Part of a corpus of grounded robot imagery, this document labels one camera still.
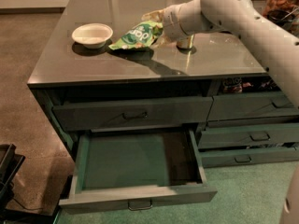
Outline top right drawer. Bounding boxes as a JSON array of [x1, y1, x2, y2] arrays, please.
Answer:
[[208, 91, 299, 121]]

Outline gold soda can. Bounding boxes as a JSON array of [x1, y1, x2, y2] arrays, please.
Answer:
[[177, 35, 194, 49]]

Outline open middle left drawer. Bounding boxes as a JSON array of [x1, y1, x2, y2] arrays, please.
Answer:
[[60, 128, 217, 213]]

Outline glass jar of snacks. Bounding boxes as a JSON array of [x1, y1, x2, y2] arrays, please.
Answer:
[[263, 0, 299, 36]]

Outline top left drawer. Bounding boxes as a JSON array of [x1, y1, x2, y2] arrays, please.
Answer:
[[52, 96, 212, 132]]

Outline green rice chip bag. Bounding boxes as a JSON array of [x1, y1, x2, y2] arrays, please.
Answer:
[[109, 21, 164, 50]]

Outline dark green drawer cabinet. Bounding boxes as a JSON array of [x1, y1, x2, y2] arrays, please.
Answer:
[[27, 0, 299, 212]]

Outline snack bags in right drawer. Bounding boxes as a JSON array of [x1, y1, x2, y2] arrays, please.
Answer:
[[221, 77, 279, 93]]

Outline white paper bowl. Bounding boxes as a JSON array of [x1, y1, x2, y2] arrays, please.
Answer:
[[72, 23, 113, 49]]

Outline middle right drawer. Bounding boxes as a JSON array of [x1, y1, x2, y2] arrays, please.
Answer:
[[198, 123, 299, 149]]

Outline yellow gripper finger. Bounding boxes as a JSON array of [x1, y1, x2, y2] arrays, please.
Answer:
[[141, 9, 164, 22]]

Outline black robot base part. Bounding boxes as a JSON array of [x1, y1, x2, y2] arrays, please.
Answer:
[[0, 144, 25, 212]]

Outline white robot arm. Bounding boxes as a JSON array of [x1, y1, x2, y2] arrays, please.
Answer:
[[142, 0, 299, 107]]

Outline black cup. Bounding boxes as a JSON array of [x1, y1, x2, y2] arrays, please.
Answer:
[[266, 10, 295, 30]]

